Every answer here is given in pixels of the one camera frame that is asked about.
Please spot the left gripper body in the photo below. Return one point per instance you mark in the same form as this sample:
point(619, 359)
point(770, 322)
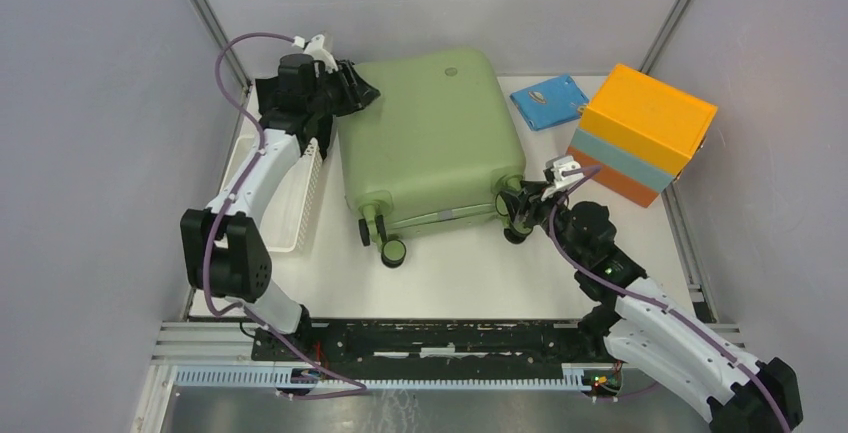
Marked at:
point(333, 93)

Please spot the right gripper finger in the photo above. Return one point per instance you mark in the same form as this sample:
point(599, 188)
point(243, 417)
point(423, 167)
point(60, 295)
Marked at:
point(517, 233)
point(511, 204)

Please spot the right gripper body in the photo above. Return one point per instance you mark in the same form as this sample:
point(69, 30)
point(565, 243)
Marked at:
point(538, 211)

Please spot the green hard-shell suitcase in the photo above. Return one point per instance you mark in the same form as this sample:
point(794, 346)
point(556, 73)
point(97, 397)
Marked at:
point(438, 149)

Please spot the white plastic basket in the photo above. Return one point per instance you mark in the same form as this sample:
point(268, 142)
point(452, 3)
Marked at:
point(279, 192)

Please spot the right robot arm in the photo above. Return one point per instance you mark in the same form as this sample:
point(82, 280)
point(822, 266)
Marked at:
point(638, 324)

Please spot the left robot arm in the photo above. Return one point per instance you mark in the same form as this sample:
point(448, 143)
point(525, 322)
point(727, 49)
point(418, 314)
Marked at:
point(224, 252)

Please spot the black cloth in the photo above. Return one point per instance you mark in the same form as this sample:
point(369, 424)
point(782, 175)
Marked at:
point(273, 104)

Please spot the blue pouch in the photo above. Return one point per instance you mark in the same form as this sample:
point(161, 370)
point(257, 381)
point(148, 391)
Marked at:
point(550, 103)

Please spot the orange blue stacked box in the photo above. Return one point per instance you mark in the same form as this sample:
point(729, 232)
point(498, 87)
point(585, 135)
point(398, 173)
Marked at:
point(641, 132)

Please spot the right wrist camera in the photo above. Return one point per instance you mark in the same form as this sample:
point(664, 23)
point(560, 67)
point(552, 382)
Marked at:
point(561, 173)

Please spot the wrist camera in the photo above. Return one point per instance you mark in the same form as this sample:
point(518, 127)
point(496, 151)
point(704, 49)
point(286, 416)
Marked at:
point(561, 173)
point(319, 47)

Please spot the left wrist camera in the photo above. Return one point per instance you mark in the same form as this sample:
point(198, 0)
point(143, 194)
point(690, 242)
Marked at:
point(319, 47)

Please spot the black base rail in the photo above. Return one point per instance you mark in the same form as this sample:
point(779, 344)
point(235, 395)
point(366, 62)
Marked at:
point(388, 354)

